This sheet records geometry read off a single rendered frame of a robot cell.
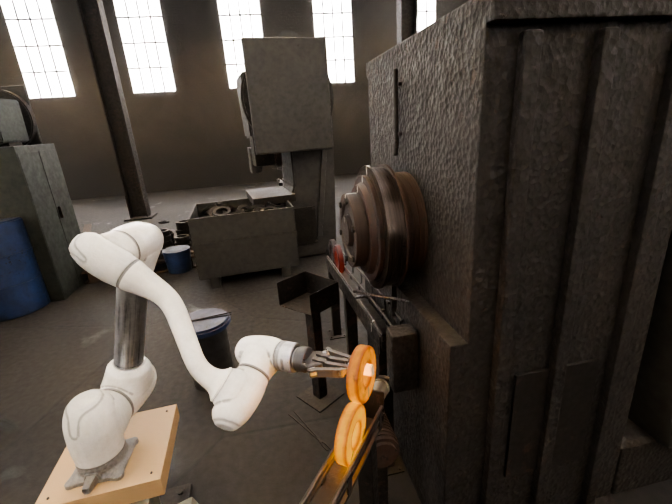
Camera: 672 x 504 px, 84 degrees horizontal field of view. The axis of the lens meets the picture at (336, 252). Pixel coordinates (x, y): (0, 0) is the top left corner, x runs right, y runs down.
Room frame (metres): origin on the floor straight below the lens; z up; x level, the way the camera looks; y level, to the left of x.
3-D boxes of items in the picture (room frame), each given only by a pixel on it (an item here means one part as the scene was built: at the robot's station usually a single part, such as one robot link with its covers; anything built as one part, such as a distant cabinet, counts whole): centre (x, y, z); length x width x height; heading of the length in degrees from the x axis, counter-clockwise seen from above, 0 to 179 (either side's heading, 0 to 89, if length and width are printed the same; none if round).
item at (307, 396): (1.82, 0.16, 0.36); 0.26 x 0.20 x 0.72; 45
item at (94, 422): (1.04, 0.87, 0.59); 0.18 x 0.16 x 0.22; 175
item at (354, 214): (1.37, -0.07, 1.11); 0.28 x 0.06 x 0.28; 10
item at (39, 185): (3.77, 3.03, 0.75); 0.70 x 0.48 x 1.50; 10
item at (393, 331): (1.16, -0.22, 0.68); 0.11 x 0.08 x 0.24; 100
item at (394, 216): (1.39, -0.16, 1.11); 0.47 x 0.06 x 0.47; 10
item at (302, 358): (0.94, 0.10, 0.85); 0.09 x 0.08 x 0.07; 65
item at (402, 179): (1.40, -0.24, 1.11); 0.47 x 0.10 x 0.47; 10
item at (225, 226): (3.98, 0.98, 0.39); 1.03 x 0.83 x 0.79; 104
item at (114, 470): (1.01, 0.87, 0.45); 0.22 x 0.18 x 0.06; 9
